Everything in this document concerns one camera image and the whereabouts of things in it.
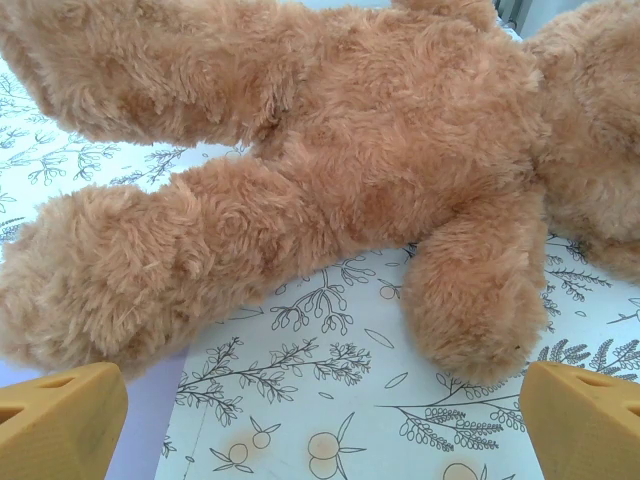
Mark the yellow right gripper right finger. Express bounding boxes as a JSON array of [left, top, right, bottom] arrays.
[[519, 361, 640, 480]]

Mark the brown teddy bear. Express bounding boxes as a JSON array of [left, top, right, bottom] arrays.
[[0, 0, 640, 387]]

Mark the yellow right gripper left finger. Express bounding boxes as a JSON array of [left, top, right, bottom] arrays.
[[0, 361, 129, 480]]

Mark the floral printed table mat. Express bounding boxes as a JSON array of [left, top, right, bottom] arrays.
[[0, 0, 640, 480]]

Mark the lilac paper sheet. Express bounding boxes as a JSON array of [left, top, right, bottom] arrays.
[[0, 344, 189, 480]]

